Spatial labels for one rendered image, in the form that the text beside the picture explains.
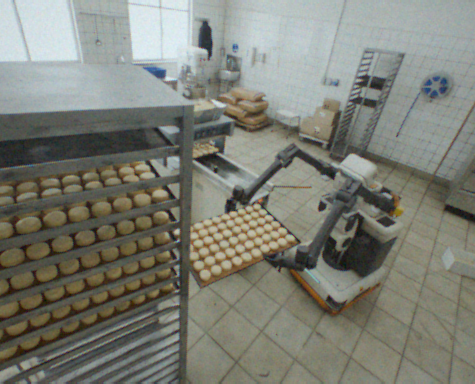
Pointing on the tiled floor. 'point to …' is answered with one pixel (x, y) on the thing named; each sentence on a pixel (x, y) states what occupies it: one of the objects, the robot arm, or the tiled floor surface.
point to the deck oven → (474, 183)
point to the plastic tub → (464, 263)
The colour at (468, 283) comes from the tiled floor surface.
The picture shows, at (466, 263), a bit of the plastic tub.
